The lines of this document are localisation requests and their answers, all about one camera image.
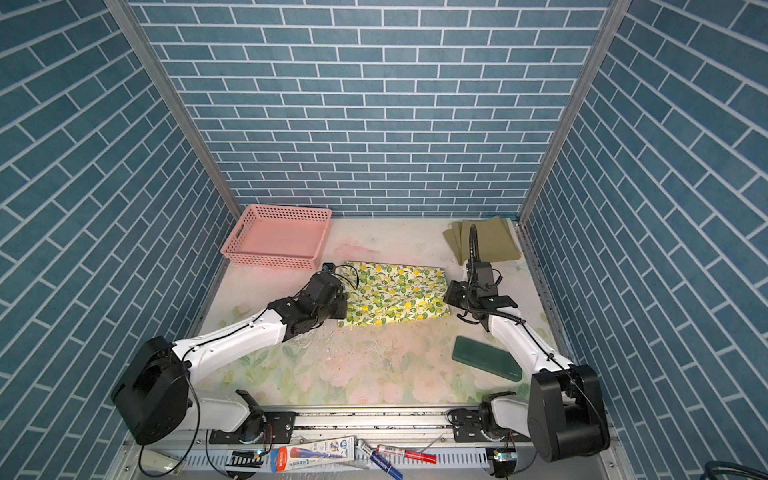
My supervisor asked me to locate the lemon print skirt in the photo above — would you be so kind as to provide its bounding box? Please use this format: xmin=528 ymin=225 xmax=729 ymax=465
xmin=337 ymin=262 xmax=450 ymax=327

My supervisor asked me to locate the olive green skirt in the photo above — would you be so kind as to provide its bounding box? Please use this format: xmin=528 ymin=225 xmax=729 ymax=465
xmin=443 ymin=216 xmax=522 ymax=265

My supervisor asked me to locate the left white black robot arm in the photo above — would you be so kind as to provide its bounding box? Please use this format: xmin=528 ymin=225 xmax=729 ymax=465
xmin=111 ymin=271 xmax=348 ymax=446

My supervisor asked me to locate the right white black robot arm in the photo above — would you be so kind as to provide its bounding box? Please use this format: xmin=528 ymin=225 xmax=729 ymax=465
xmin=444 ymin=259 xmax=610 ymax=462

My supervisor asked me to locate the dark green rectangular block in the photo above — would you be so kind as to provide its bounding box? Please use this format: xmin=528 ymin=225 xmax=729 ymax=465
xmin=451 ymin=336 xmax=523 ymax=382

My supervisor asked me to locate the pink plastic basket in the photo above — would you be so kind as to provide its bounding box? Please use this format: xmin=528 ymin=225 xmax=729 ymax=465
xmin=221 ymin=204 xmax=332 ymax=271

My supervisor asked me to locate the white red blue box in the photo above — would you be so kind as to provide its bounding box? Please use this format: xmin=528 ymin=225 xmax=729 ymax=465
xmin=270 ymin=436 xmax=356 ymax=473

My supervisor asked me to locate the red white marker pen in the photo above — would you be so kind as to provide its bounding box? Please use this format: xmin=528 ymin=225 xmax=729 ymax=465
xmin=376 ymin=445 xmax=438 ymax=465

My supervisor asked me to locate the blue marker pen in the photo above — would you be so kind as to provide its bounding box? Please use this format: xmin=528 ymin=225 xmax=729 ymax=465
xmin=356 ymin=439 xmax=403 ymax=480

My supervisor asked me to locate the beige plastic piece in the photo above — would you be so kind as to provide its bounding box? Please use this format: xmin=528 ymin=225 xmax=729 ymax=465
xmin=138 ymin=450 xmax=186 ymax=478

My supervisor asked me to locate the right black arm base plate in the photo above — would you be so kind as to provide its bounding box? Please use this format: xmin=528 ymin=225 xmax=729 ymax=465
xmin=446 ymin=408 xmax=530 ymax=443

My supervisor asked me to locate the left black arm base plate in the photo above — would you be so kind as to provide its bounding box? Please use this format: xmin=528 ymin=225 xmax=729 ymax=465
xmin=208 ymin=411 xmax=297 ymax=447

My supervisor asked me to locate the aluminium front rail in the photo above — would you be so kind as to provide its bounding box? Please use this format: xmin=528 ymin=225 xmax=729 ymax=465
xmin=119 ymin=405 xmax=625 ymax=480

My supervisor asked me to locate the right corner aluminium post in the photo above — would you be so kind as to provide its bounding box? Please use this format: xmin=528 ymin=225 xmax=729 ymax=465
xmin=518 ymin=0 xmax=631 ymax=225

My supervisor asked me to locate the corner aluminium post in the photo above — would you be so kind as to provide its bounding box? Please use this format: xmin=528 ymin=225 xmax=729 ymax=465
xmin=518 ymin=0 xmax=631 ymax=225
xmin=104 ymin=0 xmax=242 ymax=219

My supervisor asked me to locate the left corner aluminium post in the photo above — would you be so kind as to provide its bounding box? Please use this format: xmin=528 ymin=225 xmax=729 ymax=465
xmin=104 ymin=0 xmax=242 ymax=219

